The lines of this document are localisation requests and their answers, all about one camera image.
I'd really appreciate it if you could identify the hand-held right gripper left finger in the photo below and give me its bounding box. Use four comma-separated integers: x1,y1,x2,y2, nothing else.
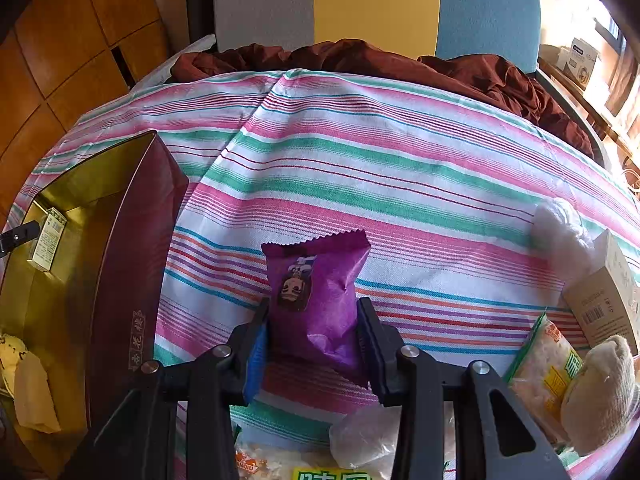
65,299,271,480

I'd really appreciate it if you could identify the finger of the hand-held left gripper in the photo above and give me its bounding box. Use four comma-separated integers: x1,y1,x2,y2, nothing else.
0,220,41,257

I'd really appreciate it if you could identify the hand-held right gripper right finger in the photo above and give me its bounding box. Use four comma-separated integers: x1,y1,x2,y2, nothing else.
356,298,573,480

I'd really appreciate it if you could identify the small green and white box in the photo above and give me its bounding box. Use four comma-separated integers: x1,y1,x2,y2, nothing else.
26,207,69,272

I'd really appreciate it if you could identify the purple snack packet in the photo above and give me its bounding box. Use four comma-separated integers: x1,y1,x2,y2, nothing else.
261,230,372,383

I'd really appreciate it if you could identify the maroon box with gold inside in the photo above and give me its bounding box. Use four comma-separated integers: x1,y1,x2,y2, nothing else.
0,130,190,480

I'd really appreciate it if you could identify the beige sponge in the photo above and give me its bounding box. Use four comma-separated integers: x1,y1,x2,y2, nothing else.
560,335,637,457

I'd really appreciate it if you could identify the clear plastic bag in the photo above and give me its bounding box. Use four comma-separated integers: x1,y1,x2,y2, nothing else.
329,405,401,467

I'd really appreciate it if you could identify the rice cracker packet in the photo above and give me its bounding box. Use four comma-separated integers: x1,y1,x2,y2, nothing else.
505,312,586,453
232,425,396,480

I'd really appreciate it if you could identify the yellow paper packet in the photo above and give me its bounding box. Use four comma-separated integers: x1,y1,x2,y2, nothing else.
0,332,62,434

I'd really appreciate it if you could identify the striped bed sheet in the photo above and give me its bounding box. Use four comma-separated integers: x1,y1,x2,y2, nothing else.
10,67,640,480

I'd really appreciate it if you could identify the cream cardboard box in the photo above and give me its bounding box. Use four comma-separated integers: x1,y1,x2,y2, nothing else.
564,229,640,356

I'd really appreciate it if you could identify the reddish brown cloth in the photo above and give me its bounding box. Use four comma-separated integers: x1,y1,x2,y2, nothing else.
170,39,596,158

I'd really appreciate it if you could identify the wooden shelf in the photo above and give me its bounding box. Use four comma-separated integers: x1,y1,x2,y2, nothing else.
537,45,640,161

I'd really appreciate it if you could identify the grey yellow blue chair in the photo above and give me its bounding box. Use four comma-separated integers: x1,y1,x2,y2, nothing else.
212,0,608,166

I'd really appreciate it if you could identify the white carton with blue print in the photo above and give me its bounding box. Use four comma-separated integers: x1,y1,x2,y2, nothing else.
559,37,601,87

